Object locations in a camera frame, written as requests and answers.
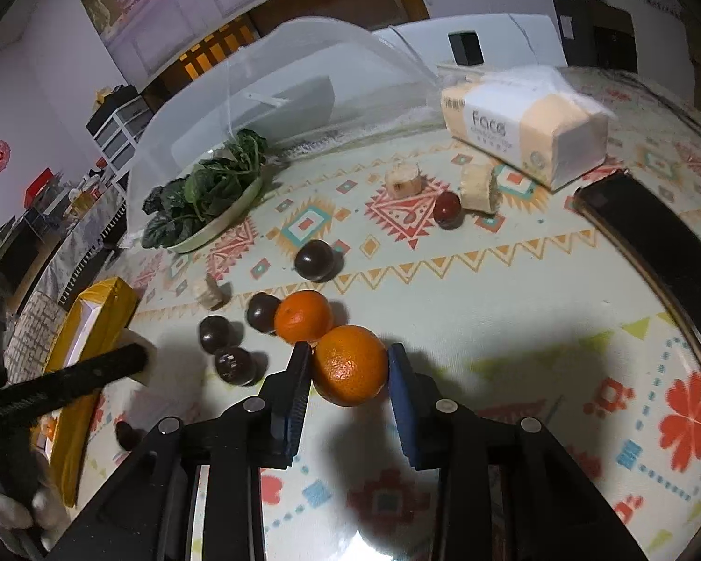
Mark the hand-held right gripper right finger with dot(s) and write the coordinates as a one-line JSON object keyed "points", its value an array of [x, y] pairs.
{"points": [[403, 412]]}

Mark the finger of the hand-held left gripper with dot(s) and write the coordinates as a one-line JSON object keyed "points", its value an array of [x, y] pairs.
{"points": [[76, 375]]}

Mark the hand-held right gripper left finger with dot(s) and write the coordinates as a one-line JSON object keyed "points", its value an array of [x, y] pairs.
{"points": [[297, 406]]}

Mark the orange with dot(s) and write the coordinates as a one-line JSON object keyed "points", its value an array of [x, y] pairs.
{"points": [[302, 317], [350, 365]]}

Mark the dark purple plum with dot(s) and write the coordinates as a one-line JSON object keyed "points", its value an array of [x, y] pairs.
{"points": [[314, 260], [217, 333], [261, 311], [233, 365], [125, 432]]}

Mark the yellow cardboard box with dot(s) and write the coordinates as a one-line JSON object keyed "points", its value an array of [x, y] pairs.
{"points": [[117, 304]]}

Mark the person's left hand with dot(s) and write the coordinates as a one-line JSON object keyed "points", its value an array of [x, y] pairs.
{"points": [[49, 514]]}

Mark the patterned chair back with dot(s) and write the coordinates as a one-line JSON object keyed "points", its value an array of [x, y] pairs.
{"points": [[32, 327]]}

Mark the cloth-covered side table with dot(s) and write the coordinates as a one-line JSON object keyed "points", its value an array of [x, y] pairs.
{"points": [[82, 234]]}

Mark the red box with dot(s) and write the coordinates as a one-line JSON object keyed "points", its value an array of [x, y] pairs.
{"points": [[40, 184]]}

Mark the metal plate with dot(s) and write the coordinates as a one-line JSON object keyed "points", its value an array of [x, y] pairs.
{"points": [[213, 231]]}

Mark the spinach leaves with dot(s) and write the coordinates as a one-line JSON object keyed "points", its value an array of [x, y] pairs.
{"points": [[210, 187]]}

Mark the plastic drawer unit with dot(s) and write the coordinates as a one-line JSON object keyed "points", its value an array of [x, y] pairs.
{"points": [[120, 128]]}

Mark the tissue paper pack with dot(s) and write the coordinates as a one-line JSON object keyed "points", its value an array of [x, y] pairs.
{"points": [[526, 122]]}

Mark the white mesh food cover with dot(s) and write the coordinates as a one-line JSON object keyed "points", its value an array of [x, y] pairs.
{"points": [[239, 87]]}

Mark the white plastic chair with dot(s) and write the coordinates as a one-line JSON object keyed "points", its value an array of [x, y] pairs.
{"points": [[514, 35]]}

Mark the brown wooden cabinet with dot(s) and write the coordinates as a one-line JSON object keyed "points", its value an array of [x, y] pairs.
{"points": [[339, 0]]}

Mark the black cabinet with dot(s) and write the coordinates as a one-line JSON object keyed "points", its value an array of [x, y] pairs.
{"points": [[596, 29]]}

